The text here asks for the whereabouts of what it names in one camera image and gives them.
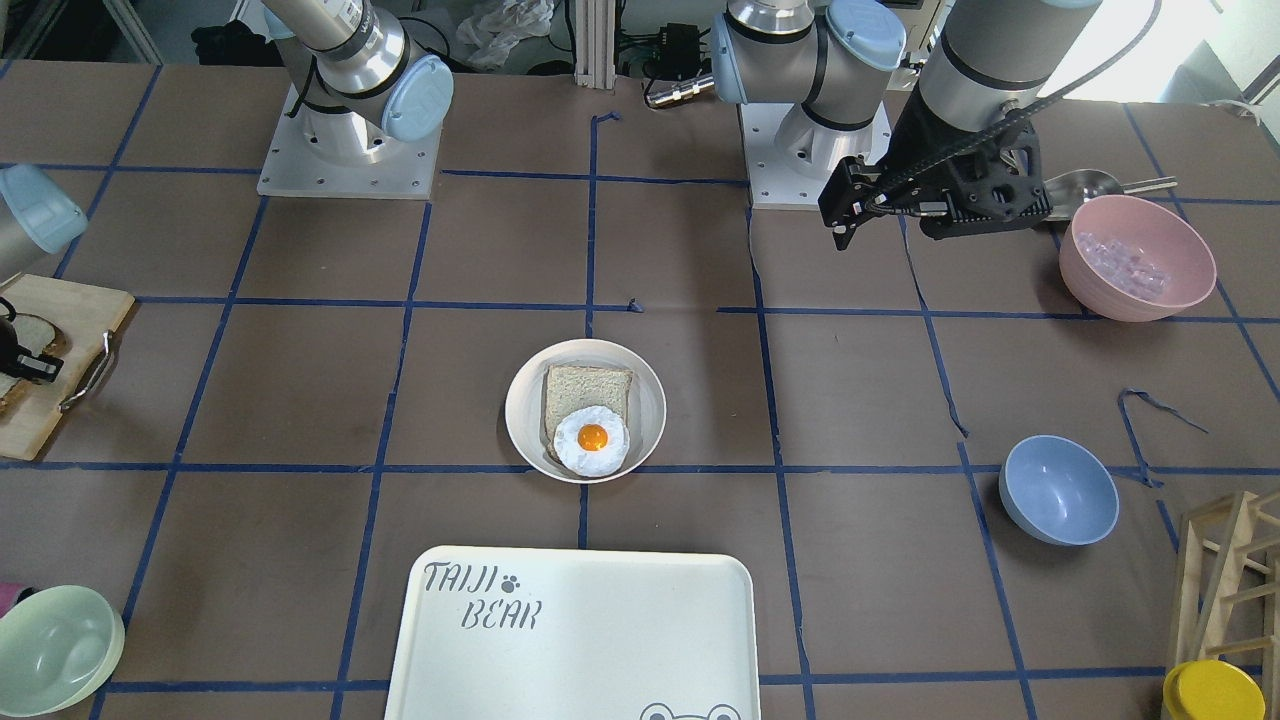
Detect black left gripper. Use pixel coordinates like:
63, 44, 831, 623
818, 108, 1052, 250

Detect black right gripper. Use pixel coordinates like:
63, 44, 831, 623
1, 299, 64, 384

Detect brown crust bread slice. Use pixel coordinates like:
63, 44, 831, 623
1, 313, 69, 418

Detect white round plate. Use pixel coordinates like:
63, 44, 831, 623
504, 340, 667, 484

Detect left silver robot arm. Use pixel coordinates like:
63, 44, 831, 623
710, 1, 1098, 249

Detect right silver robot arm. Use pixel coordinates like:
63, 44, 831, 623
1, 1, 454, 384

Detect bread slice on plate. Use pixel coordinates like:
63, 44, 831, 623
543, 365, 634, 469

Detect wooden cutting board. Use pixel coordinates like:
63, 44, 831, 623
0, 274, 136, 462

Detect metal scoop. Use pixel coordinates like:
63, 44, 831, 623
1043, 169, 1179, 223

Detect pink bowl with ice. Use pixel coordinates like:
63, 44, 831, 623
1059, 195, 1219, 323

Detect pink cloth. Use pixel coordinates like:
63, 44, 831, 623
0, 582, 38, 618

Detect mint green bowl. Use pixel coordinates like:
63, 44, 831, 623
1, 585, 125, 717

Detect blue bowl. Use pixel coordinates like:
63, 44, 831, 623
998, 436, 1120, 547

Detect fried egg toy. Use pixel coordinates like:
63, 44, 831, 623
552, 405, 630, 478

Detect wooden dish rack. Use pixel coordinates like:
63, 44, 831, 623
1167, 491, 1277, 692

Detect white bear tray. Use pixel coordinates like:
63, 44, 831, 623
385, 544, 762, 719

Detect yellow mug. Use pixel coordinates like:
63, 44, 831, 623
1162, 659, 1266, 719

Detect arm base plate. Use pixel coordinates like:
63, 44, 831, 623
739, 102, 891, 211
257, 88, 442, 201

